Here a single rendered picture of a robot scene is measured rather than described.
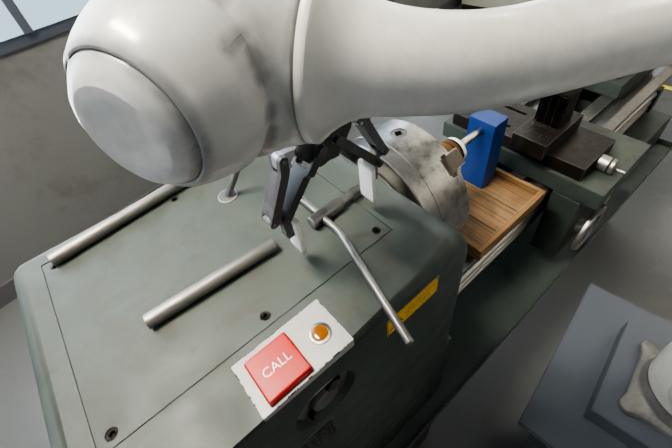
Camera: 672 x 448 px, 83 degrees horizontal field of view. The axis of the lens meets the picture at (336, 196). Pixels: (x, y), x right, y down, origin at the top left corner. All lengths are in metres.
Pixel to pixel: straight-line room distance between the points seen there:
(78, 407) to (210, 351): 0.16
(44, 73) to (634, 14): 2.29
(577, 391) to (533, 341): 0.90
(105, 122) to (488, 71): 0.18
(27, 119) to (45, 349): 1.83
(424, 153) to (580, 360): 0.64
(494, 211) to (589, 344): 0.39
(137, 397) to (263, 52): 0.46
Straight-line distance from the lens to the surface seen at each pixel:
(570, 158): 1.24
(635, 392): 1.06
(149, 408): 0.55
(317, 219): 0.59
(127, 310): 0.63
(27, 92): 2.36
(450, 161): 0.80
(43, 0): 2.29
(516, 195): 1.21
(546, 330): 2.02
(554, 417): 1.06
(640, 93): 1.84
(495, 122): 1.08
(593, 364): 1.14
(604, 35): 0.26
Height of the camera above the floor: 1.71
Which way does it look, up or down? 45 degrees down
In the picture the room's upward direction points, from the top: 9 degrees counter-clockwise
